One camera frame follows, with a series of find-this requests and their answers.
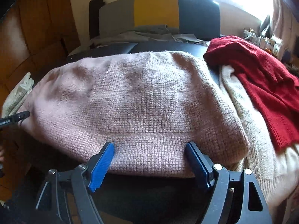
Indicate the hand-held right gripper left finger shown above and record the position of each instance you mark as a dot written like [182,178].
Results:
[102,165]

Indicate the pile of small desk items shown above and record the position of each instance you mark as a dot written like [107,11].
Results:
[266,42]

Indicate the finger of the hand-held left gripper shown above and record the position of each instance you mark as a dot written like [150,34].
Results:
[16,117]

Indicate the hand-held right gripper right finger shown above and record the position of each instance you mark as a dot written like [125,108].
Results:
[197,163]

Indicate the wooden wardrobe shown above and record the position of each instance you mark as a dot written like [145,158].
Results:
[35,28]

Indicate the pinkish curtain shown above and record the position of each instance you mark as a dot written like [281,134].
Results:
[286,23]

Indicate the grey yellow navy chair back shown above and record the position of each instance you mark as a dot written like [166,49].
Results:
[155,9]

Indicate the pink knit sweater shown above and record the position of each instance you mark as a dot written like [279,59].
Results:
[144,98]

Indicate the red knit sweater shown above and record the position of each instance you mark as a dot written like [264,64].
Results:
[257,74]

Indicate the grey cloth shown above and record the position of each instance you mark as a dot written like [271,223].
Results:
[144,31]

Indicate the white ribbed knit sweater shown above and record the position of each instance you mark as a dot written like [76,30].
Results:
[17,93]

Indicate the beige knit sweater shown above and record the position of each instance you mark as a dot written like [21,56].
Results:
[254,133]

